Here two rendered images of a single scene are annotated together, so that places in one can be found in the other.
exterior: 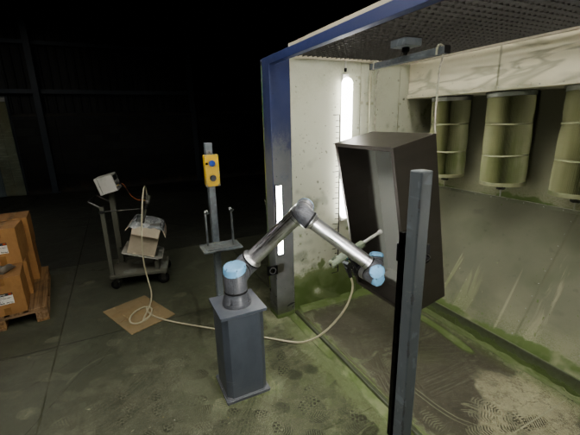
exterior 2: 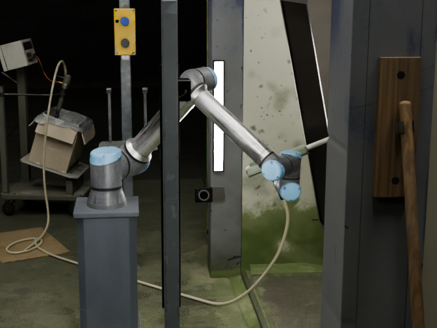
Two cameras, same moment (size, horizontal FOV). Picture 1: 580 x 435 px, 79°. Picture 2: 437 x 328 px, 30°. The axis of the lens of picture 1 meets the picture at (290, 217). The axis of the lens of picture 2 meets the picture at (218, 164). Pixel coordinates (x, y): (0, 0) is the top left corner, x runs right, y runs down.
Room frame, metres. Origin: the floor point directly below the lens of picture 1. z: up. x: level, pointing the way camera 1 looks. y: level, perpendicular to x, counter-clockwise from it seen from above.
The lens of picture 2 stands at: (-1.32, -1.42, 1.69)
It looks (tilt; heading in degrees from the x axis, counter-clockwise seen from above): 13 degrees down; 20
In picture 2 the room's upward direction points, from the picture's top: straight up
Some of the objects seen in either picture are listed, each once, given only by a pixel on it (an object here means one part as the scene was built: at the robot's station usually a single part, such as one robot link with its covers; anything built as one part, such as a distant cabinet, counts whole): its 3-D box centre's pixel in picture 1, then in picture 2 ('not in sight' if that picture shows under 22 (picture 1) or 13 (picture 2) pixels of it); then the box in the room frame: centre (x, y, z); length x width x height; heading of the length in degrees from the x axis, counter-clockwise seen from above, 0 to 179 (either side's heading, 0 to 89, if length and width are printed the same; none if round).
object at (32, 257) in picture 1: (22, 261); not in sight; (3.74, 3.07, 0.33); 0.38 x 0.29 x 0.36; 33
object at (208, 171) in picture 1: (211, 170); (125, 31); (2.88, 0.64, 1.42); 0.12 x 0.06 x 0.26; 116
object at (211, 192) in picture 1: (215, 237); (127, 135); (2.94, 0.66, 0.82); 0.06 x 0.06 x 1.64; 26
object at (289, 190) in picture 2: (374, 276); (288, 188); (2.10, -0.54, 0.80); 0.12 x 0.09 x 0.10; 28
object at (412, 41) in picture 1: (406, 43); not in sight; (2.48, -0.78, 2.27); 0.14 x 0.14 x 0.05; 26
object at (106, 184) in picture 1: (131, 228); (41, 126); (3.91, 1.85, 0.64); 0.73 x 0.50 x 1.27; 106
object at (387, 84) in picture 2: not in sight; (396, 127); (0.37, -1.21, 1.40); 0.09 x 0.02 x 0.29; 116
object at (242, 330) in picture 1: (239, 344); (108, 267); (2.10, 0.37, 0.32); 0.31 x 0.31 x 0.64; 26
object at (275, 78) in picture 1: (279, 197); (225, 81); (3.05, 0.09, 1.14); 0.18 x 0.18 x 2.29; 26
